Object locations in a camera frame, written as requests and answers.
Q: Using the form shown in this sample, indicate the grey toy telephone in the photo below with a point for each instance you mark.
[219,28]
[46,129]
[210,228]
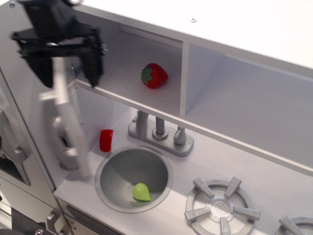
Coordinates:
[66,152]

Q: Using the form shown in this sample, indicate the red toy strawberry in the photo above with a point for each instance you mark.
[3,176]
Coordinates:
[153,76]

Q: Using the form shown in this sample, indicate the green toy pear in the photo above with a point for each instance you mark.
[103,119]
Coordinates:
[141,192]

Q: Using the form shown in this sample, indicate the grey fridge door handle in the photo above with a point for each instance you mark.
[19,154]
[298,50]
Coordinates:
[13,144]

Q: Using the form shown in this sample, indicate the grey round sink bowl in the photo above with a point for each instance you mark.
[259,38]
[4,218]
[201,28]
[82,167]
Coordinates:
[124,168]

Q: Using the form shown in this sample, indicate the grey oven handle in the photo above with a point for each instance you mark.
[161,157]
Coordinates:
[54,222]

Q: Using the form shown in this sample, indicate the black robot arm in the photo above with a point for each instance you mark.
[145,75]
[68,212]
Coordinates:
[66,48]

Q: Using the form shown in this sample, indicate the grey toy faucet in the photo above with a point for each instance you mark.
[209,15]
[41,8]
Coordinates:
[156,133]

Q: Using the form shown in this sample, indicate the red toy cup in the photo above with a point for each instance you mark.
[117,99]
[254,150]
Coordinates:
[105,141]

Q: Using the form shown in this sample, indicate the white microwave door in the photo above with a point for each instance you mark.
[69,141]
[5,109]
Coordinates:
[62,101]

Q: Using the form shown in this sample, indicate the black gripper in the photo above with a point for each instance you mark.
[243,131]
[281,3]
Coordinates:
[54,21]

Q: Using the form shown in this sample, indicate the white toy kitchen cabinet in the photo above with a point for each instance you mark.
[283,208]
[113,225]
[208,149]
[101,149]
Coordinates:
[240,82]

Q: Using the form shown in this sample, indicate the grey stove burner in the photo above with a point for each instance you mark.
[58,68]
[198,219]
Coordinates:
[220,207]
[300,225]

